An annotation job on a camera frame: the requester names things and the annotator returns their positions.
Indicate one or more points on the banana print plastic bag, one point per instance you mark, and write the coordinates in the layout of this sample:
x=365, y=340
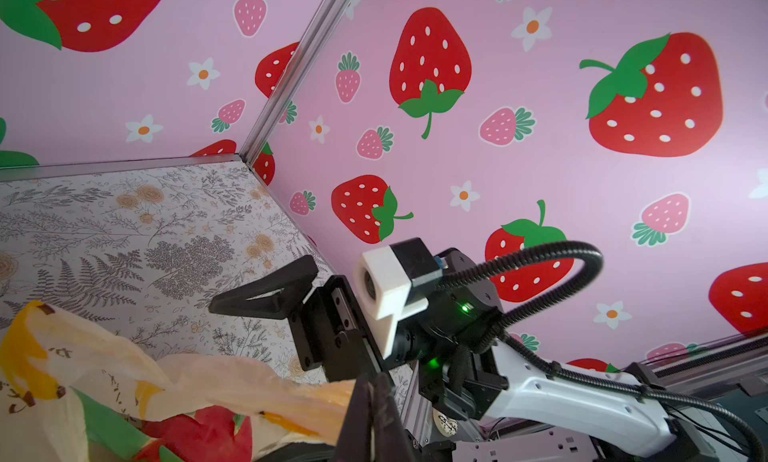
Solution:
x=72, y=391

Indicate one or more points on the pink fake dragon fruit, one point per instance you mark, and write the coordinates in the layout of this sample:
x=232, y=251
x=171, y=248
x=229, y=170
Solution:
x=210, y=434

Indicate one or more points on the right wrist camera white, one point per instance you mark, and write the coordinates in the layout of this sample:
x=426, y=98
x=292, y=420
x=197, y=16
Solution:
x=393, y=284

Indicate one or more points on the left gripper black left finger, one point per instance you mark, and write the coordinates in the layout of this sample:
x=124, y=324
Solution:
x=355, y=442

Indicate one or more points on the aluminium frame post right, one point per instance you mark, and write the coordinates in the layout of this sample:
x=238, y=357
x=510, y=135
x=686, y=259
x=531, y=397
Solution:
x=315, y=37

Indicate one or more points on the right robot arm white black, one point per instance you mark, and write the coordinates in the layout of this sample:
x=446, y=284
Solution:
x=470, y=368

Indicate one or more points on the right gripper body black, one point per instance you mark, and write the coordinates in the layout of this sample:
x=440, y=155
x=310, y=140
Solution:
x=331, y=333

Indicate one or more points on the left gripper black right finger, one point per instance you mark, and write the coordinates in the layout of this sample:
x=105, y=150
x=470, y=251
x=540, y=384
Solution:
x=390, y=441

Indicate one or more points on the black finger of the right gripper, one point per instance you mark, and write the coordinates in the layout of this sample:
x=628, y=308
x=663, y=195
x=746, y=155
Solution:
x=275, y=296

